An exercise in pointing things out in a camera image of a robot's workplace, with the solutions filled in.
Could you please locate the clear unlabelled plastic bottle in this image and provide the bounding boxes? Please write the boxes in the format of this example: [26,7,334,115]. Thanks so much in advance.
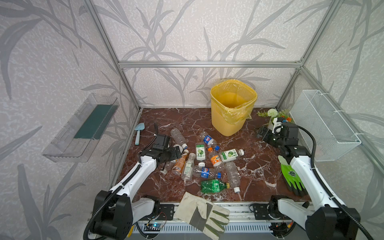
[171,128,188,149]

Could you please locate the green label slim bottle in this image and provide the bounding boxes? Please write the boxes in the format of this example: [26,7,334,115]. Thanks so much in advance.
[181,153,196,182]

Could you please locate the square lime label bottle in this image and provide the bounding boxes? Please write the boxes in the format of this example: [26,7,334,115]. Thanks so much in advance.
[196,143,207,162]

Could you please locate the blue pepsi bottle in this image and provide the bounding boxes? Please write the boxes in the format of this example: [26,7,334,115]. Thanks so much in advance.
[199,131,220,151]
[193,166,222,180]

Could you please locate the orange label bottle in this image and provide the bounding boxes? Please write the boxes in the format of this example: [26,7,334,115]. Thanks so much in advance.
[208,147,225,172]

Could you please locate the clear bottle white cap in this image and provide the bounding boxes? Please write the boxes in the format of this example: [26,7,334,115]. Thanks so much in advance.
[225,162,241,193]

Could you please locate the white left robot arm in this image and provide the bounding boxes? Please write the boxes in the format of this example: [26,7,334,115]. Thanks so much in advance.
[83,135,185,240]

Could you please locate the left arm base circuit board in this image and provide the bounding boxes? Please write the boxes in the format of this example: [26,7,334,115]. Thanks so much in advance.
[143,222,166,232]

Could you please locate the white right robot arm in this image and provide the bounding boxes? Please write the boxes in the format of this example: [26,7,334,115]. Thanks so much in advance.
[257,122,373,240]

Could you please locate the right arm base wiring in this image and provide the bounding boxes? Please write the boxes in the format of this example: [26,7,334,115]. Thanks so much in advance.
[269,220,296,239]

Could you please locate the yellow ribbed waste bin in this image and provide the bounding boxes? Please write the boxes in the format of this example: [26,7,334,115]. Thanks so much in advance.
[211,80,258,137]

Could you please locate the potted artificial flower plant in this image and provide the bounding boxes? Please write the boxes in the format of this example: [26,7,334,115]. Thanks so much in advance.
[257,108,294,130]

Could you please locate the light blue garden trowel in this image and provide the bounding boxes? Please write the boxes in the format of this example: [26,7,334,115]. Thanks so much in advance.
[135,123,145,146]

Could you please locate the green rubber garden glove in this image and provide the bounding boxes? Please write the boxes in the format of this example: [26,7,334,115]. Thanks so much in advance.
[278,155,308,197]

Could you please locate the green sprite bottle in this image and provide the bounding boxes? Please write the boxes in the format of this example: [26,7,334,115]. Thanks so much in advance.
[201,179,230,194]

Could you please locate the dark green shelf mat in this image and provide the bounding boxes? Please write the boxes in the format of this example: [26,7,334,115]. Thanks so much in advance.
[74,105,118,140]

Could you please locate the beige leather work glove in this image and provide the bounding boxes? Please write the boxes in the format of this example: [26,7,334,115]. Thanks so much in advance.
[174,192,230,240]

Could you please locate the white wire mesh basket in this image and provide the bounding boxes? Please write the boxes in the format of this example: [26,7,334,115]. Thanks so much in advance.
[290,90,361,162]

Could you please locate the clear plastic wall shelf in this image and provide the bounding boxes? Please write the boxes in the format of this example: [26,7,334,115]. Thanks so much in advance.
[42,93,120,163]

